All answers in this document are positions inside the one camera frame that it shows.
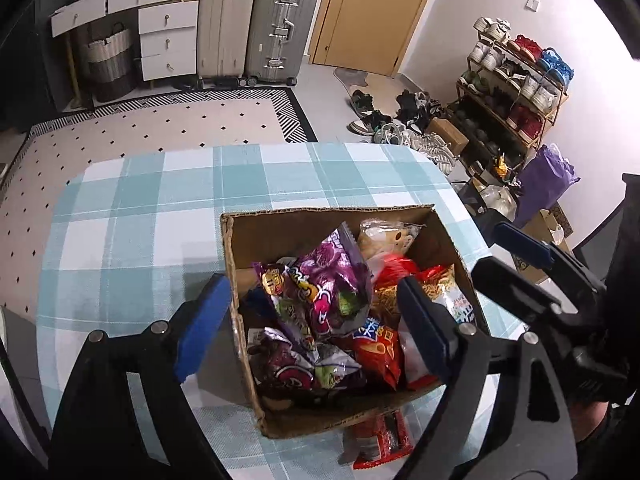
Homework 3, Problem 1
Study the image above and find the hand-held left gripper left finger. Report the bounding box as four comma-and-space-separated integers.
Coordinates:
50, 272, 234, 480

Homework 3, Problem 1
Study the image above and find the purple candy packet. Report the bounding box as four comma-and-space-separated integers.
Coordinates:
287, 222, 374, 341
247, 327, 369, 404

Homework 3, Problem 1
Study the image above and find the wooden door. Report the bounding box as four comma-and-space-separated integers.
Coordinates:
307, 0, 445, 79

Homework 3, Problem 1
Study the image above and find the grey door mat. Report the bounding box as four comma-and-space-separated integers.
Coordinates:
333, 66, 371, 89

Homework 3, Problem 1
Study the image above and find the cat print cardboard box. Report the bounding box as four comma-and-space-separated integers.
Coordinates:
512, 204, 577, 286

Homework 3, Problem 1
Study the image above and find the patterned rug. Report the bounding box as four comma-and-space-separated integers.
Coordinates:
0, 87, 319, 313

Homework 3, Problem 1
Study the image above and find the silver suitcase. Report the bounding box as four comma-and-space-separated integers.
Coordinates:
244, 0, 321, 87

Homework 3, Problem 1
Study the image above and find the black paper bag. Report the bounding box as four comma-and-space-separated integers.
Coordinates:
454, 180, 516, 233

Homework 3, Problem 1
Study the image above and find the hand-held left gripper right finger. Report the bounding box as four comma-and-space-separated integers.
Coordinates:
396, 276, 579, 480

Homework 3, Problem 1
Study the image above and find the beige suitcase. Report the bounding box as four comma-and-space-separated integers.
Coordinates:
196, 0, 259, 87

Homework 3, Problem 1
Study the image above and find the red wafer packet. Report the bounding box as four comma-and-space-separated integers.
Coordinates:
345, 407, 416, 471
372, 255, 422, 287

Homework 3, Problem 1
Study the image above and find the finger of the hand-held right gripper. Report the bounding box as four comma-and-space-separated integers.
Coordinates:
492, 221, 609, 307
470, 256, 609, 358

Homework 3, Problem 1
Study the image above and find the pile of loose shoes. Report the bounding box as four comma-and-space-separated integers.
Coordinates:
347, 89, 462, 177

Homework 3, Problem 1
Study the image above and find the shoe rack with shoes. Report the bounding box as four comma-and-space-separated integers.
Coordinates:
450, 16, 574, 161

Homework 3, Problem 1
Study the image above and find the small brown cardboard box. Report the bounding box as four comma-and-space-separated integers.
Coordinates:
425, 117, 470, 156

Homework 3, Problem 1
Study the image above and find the person's right hand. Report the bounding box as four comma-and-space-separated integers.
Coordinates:
569, 399, 610, 442

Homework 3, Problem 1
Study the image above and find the wooden shoe rack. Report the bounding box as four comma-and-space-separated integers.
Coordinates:
446, 17, 571, 172

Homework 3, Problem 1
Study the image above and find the woven laundry basket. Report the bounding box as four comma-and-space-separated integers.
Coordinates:
87, 22, 136, 104

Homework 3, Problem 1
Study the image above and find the white drawer desk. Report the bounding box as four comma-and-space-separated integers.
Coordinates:
50, 0, 200, 84

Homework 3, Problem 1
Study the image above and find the purple bag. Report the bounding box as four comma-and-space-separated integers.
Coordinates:
512, 143, 581, 229

